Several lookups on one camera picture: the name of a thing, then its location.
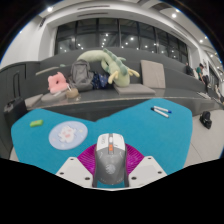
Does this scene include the person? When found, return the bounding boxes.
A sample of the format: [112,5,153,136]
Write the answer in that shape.
[195,63,210,89]
[185,62,195,76]

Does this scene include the flat grey seat cushion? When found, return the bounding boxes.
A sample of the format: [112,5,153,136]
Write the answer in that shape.
[113,83,157,96]
[40,90,69,103]
[24,93,44,108]

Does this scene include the grey and white computer mouse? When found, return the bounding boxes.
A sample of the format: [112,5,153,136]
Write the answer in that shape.
[92,132,129,188]

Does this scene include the black suitcase with handle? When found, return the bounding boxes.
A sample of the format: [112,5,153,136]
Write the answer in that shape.
[3,71,28,129]

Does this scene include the pink plush cushion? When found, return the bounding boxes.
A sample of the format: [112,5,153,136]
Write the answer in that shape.
[47,71,70,94]

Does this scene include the dark blue patterned bag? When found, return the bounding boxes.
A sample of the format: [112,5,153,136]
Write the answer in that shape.
[91,72,113,90]

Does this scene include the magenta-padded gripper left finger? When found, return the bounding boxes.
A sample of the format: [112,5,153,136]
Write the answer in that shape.
[55,143,100,188]

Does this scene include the round light blue mouse pad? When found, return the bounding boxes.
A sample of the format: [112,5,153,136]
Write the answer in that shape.
[48,120,89,151]

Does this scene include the small tan round pouch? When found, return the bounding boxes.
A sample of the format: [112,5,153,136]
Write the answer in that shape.
[65,87,80,99]

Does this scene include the dark glass window wall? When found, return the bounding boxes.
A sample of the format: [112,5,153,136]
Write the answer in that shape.
[54,18,192,66]

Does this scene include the black bag on floor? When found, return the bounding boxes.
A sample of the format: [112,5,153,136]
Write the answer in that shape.
[199,110,213,130]

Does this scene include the green dragon plush toy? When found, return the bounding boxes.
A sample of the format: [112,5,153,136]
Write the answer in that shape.
[76,48,141,88]

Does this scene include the grey backpack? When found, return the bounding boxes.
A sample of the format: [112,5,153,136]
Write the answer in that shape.
[68,59,95,93]

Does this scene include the white marker with blue cap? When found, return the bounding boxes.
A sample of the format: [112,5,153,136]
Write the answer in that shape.
[153,105,173,114]

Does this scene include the round ceiling lights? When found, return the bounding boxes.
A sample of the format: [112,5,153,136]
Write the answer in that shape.
[18,5,214,54]

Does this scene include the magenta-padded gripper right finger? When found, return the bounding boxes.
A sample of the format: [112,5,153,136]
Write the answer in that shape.
[123,143,168,188]

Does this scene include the small green eraser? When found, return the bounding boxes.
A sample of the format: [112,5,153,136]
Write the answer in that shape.
[29,119,44,128]

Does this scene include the upright beige square cushion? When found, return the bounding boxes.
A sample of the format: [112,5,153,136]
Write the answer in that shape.
[140,59,167,89]

